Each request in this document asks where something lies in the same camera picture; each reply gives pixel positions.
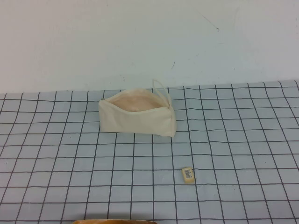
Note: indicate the small cream eraser with barcode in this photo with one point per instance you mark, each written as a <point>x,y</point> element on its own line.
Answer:
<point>188,175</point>

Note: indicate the cream fabric pencil case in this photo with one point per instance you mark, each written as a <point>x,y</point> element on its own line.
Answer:
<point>135,119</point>

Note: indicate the orange-brown curved object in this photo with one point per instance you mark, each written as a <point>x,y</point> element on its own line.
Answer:
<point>112,221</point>

